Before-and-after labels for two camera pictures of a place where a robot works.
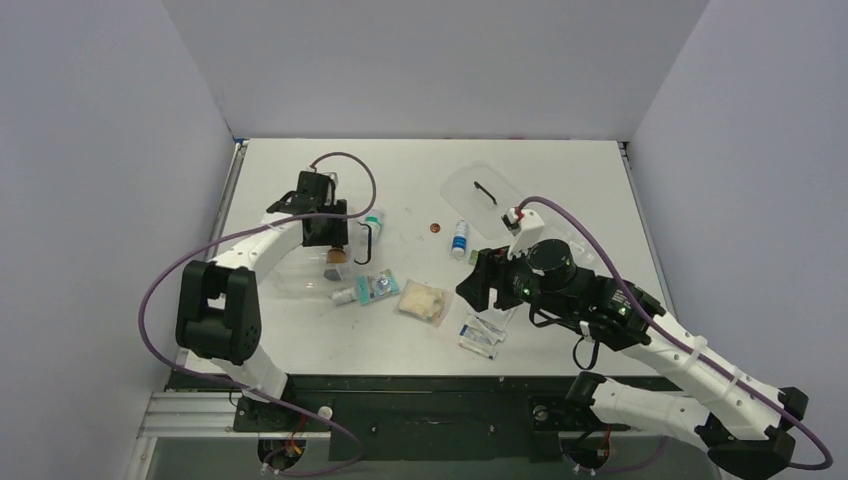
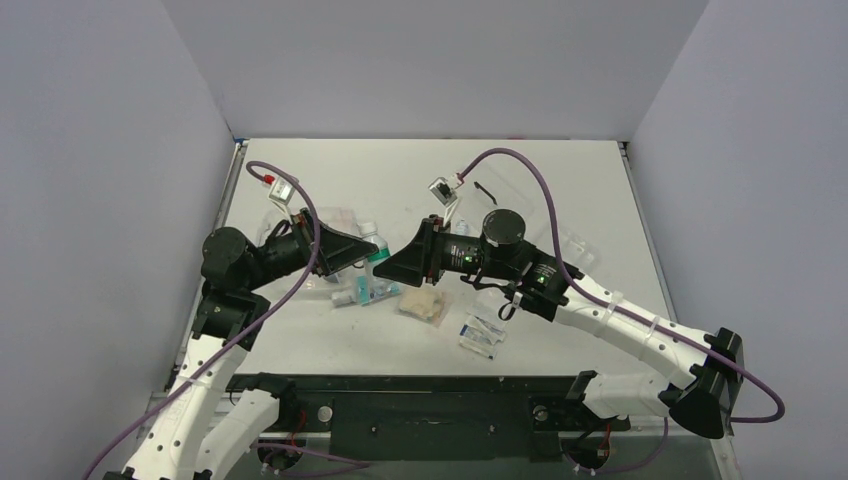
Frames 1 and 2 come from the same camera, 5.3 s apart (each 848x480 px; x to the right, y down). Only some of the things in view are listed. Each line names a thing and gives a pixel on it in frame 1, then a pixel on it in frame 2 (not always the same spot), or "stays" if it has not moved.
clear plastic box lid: (481, 196) stays
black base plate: (417, 418) stays
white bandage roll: (344, 296) stays
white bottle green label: (373, 219) → (369, 232)
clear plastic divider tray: (582, 252) stays
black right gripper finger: (475, 287) → (408, 264)
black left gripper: (335, 237) → (338, 250)
